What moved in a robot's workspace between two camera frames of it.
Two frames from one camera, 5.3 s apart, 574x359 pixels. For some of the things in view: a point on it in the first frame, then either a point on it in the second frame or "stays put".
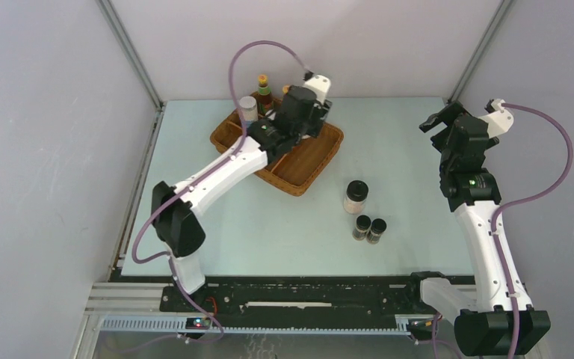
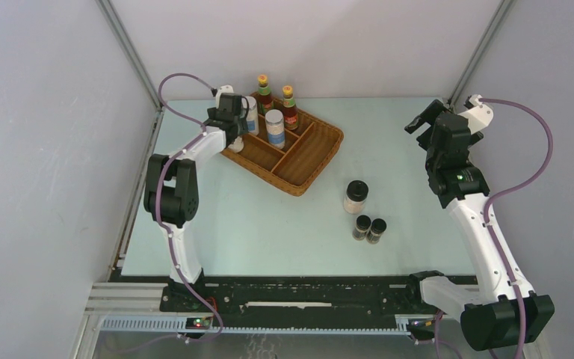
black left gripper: (318, 113) to (241, 124)
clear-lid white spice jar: (248, 108) stays put
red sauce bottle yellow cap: (264, 102) stays put
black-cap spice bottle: (356, 191) stays put
